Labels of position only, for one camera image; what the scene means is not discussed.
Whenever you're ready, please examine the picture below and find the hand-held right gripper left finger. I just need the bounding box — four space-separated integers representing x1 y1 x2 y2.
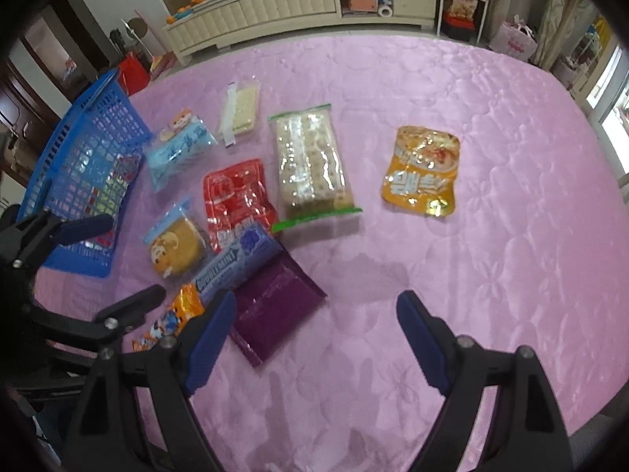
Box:
61 290 239 472

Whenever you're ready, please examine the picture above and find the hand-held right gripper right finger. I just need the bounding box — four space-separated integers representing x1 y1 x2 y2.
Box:
395 290 576 472

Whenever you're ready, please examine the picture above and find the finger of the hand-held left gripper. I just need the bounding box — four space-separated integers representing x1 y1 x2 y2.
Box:
0 210 115 269
34 284 167 356

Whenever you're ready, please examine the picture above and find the blue plastic basket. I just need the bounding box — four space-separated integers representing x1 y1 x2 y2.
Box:
17 70 152 278

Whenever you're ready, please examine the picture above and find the small orange cartoon packet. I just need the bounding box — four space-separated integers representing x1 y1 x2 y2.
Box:
130 284 204 352

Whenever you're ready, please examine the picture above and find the purple snack packet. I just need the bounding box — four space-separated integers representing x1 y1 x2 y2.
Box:
228 251 327 369

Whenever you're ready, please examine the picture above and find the round cake packet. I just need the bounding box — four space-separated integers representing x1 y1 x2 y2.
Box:
143 197 208 278

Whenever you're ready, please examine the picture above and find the blue gum packet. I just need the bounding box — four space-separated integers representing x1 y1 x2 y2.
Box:
191 221 283 306

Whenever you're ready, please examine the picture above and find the light blue snack packet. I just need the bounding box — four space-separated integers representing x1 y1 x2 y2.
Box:
145 111 218 192

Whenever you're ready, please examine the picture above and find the red snack packet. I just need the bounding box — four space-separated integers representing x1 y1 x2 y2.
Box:
203 159 278 254

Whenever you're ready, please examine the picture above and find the yellow orange snack packet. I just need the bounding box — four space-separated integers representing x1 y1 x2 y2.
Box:
381 126 462 218

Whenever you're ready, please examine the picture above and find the large clear cracker pack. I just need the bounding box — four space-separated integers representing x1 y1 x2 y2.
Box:
268 103 363 233

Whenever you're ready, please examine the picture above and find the pink quilted blanket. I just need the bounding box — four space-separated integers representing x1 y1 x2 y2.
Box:
32 34 629 472

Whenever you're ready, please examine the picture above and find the dark wooden door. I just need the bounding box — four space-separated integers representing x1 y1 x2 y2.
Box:
0 34 74 192

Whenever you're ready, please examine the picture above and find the red bag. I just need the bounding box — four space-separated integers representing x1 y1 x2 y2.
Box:
118 52 151 95

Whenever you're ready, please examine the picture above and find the white cracker packet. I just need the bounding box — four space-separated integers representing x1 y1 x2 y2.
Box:
219 79 261 147

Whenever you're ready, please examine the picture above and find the cream tv cabinet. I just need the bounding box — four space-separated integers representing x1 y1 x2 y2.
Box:
162 0 438 66

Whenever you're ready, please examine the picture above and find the pink gift bag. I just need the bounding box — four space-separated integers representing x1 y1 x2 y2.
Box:
491 17 539 62

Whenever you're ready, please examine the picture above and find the red box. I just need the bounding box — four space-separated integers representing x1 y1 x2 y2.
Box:
442 17 475 40

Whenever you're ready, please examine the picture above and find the printed snack box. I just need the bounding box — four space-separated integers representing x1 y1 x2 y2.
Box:
445 0 477 23

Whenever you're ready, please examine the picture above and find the salmon box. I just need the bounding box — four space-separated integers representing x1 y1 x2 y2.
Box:
341 0 381 15

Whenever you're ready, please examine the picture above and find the white metal rack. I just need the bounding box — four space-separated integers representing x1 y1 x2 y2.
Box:
435 0 495 45

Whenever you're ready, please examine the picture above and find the beige patterned curtain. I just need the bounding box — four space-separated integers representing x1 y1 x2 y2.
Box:
533 0 605 74

